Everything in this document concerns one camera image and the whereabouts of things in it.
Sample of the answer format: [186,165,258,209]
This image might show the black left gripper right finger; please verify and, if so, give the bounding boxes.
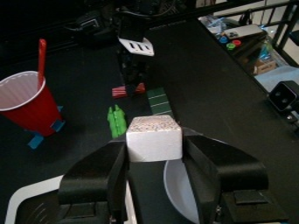
[181,127,289,224]

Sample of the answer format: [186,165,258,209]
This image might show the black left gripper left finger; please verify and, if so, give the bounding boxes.
[57,137,129,224]

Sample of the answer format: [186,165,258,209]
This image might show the white toy rice block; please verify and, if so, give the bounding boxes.
[125,115,184,163]

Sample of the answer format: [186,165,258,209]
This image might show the red striped toy meat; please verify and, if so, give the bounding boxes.
[110,82,146,99]

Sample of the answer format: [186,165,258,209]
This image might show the dark green striped toy seaweed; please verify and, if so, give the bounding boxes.
[145,87,174,119]

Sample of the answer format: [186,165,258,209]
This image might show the white round plate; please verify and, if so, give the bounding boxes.
[162,158,201,224]

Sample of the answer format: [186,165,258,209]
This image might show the blue plastic cup holder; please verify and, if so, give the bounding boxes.
[25,105,66,151]

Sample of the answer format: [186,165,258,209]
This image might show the white square tray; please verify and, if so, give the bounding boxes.
[3,174,137,224]

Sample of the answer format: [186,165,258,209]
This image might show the green toy vegetable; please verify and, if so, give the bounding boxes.
[106,104,128,139]

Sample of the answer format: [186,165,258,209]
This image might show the red plastic spoon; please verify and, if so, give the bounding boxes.
[36,38,48,90]

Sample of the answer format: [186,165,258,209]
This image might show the red plastic cup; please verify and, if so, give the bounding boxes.
[0,70,62,137]

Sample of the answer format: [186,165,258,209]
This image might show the silver box with coloured buttons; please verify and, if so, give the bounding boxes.
[216,24,266,51]

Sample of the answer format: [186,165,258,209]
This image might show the cardboard box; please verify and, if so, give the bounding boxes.
[252,59,277,75]

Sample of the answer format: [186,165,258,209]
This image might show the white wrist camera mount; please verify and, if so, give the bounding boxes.
[117,37,154,57]

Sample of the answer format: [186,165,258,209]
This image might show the black table-level camera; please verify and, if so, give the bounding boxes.
[266,80,299,112]

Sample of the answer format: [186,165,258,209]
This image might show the black metal frame rail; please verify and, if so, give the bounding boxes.
[209,0,299,68]

